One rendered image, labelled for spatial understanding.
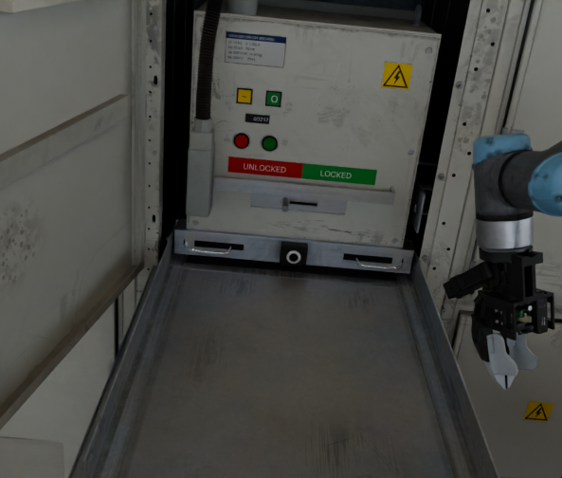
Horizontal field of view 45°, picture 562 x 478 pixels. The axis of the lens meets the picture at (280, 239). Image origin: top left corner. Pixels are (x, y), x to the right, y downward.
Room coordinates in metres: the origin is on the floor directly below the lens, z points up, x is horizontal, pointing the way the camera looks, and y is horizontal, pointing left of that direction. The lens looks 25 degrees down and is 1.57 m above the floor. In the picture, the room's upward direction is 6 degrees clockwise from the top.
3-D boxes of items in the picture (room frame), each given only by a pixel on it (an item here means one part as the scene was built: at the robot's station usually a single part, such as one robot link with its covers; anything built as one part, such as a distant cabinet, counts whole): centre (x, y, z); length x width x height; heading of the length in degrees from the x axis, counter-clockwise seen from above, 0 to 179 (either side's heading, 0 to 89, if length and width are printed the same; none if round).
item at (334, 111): (1.40, -0.03, 1.15); 0.48 x 0.01 x 0.48; 91
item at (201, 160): (1.33, 0.18, 1.09); 0.08 x 0.05 x 0.17; 1
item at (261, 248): (1.42, -0.03, 0.89); 0.54 x 0.05 x 0.06; 91
